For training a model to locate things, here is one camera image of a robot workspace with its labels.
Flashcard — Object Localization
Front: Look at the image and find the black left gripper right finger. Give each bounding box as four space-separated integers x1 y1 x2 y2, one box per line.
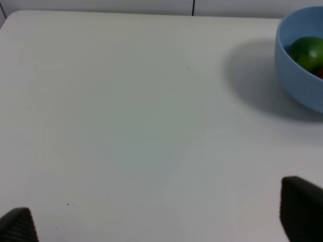
280 176 322 242

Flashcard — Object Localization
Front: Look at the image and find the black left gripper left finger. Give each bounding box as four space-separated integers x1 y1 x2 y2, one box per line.
0 207 39 242

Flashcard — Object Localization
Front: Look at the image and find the red round fruit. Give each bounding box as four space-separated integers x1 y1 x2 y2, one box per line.
314 67 323 79

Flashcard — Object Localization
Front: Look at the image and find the green lime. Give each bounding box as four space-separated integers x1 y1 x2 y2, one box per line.
287 36 322 72

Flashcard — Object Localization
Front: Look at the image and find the blue plastic bowl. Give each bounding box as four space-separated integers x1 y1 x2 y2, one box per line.
275 6 322 113

